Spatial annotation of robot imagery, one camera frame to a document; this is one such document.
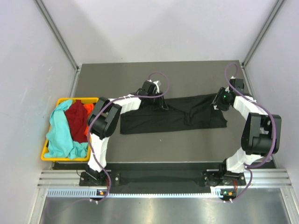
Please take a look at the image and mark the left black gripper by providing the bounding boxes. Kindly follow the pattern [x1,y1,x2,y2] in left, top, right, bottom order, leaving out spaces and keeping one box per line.
[147,91,168,110]

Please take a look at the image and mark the black t-shirt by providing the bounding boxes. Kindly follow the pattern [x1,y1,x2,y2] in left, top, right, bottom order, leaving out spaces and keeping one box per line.
[120,93,227,135]

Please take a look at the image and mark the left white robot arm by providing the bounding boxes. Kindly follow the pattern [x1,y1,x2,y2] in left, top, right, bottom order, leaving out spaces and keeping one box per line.
[85,79,164,185]

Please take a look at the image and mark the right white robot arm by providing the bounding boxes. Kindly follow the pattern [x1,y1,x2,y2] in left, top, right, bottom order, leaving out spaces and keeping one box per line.
[212,77,282,185]

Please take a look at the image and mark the orange t-shirt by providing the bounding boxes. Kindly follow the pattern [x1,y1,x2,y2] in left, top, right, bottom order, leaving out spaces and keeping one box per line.
[83,104,94,136]

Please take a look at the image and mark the dark red t-shirt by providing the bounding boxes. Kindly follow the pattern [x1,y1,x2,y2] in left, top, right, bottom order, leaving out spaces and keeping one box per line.
[64,100,87,143]

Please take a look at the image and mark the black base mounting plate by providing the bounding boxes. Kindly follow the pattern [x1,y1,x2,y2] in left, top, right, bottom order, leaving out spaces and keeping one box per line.
[79,162,246,193]

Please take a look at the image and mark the teal t-shirt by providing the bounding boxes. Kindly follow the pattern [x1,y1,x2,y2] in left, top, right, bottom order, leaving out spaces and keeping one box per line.
[45,99,91,160]

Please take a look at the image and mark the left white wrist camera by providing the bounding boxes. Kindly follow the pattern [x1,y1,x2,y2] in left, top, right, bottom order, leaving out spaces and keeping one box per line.
[153,80,161,93]

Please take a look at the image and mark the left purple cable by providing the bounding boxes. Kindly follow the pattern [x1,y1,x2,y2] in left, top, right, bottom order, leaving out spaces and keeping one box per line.
[86,71,170,203]

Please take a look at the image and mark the purple cable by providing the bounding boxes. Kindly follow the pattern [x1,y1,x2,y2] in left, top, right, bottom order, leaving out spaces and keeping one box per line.
[224,62,278,203]
[86,71,170,203]

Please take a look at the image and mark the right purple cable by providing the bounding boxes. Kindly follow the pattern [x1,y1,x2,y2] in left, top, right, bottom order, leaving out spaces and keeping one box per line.
[224,62,278,203]

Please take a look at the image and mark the slotted grey cable duct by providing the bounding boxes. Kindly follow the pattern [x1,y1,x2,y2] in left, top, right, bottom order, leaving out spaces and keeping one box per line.
[47,188,235,199]

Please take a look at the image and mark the right aluminium frame post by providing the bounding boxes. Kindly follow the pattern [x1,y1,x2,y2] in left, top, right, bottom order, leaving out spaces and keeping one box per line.
[241,0,286,69]

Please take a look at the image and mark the aluminium frame post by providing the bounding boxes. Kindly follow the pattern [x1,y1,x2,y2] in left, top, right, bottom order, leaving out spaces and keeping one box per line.
[33,0,79,71]
[241,0,286,69]

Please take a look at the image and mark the left aluminium frame post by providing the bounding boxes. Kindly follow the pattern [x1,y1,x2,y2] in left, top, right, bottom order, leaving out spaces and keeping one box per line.
[33,0,79,71]

